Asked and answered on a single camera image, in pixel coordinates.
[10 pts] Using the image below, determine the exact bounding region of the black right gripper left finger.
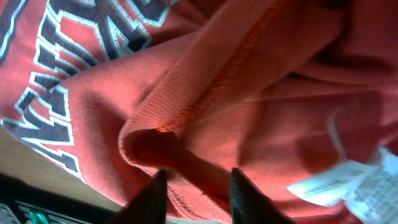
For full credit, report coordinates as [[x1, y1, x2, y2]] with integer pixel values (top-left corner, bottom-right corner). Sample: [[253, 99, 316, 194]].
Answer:
[[105, 170, 168, 224]]

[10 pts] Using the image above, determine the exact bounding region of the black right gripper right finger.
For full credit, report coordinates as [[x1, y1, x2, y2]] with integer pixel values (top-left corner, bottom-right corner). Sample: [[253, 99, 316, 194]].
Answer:
[[229, 168, 295, 224]]

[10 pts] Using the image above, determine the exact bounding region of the red t-shirt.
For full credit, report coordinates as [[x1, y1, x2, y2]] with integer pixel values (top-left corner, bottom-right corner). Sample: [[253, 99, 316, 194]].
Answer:
[[1, 0, 397, 223]]

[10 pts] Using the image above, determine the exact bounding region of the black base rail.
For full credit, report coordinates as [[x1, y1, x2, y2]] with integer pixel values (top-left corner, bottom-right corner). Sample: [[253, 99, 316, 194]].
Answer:
[[1, 174, 114, 223]]

